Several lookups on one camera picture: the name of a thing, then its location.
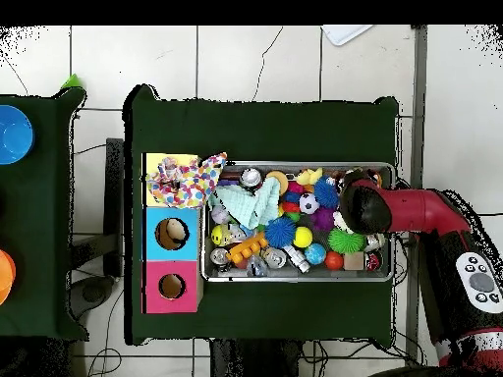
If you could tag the large polka-dot paper napkin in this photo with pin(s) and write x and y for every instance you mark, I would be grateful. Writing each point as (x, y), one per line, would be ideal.
(188, 184)

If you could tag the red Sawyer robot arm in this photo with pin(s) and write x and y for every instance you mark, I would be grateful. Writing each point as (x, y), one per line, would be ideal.
(412, 206)

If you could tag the silver mesh bin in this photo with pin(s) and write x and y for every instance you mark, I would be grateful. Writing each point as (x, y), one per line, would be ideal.
(314, 277)

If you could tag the wooden box with three holes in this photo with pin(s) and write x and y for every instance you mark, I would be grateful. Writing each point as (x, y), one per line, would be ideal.
(173, 298)

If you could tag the mint green cloth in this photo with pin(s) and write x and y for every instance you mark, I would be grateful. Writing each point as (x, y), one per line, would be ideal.
(251, 204)

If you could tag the silver drink can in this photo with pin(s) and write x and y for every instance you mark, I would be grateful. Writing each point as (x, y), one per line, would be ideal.
(250, 177)

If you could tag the small soccer ball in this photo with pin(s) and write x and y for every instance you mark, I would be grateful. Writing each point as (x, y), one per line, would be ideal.
(309, 203)

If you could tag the yellow tennis ball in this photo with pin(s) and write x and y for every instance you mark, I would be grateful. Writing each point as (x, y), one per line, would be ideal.
(303, 237)

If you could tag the silver toy robot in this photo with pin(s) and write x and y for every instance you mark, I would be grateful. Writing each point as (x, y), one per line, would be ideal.
(296, 259)

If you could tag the blue spiky ball with eyes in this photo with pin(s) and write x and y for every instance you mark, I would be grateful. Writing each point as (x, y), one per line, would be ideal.
(326, 192)

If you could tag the blue globe ball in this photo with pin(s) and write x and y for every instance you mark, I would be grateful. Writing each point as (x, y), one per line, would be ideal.
(315, 254)

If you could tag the dark green table cloth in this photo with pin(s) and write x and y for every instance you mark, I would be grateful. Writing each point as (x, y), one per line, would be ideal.
(39, 204)
(275, 129)

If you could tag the orange rubber ball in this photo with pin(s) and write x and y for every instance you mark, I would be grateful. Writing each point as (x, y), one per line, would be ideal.
(334, 260)

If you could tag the green spiky ball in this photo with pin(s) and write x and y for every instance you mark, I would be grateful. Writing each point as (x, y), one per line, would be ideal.
(346, 240)

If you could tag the white board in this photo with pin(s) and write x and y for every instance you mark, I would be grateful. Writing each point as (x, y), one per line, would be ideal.
(346, 33)

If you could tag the small green object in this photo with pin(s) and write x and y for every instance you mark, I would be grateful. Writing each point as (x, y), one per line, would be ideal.
(71, 83)

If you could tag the blue plastic bowl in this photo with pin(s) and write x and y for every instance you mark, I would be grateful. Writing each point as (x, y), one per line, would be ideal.
(13, 135)

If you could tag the orange plastic bowl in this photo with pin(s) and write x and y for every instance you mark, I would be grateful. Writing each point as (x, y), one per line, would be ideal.
(6, 277)

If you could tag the grey metal post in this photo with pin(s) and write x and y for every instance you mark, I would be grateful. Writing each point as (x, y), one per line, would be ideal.
(418, 98)

